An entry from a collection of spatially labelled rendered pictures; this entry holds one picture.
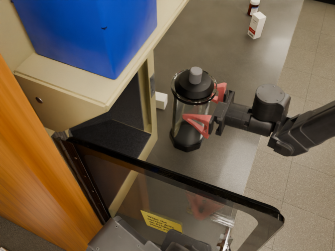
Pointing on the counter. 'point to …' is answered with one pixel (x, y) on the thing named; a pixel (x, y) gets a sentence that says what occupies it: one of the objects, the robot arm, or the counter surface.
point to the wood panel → (38, 176)
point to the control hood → (84, 80)
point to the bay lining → (122, 108)
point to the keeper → (152, 84)
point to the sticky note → (160, 222)
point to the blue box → (88, 31)
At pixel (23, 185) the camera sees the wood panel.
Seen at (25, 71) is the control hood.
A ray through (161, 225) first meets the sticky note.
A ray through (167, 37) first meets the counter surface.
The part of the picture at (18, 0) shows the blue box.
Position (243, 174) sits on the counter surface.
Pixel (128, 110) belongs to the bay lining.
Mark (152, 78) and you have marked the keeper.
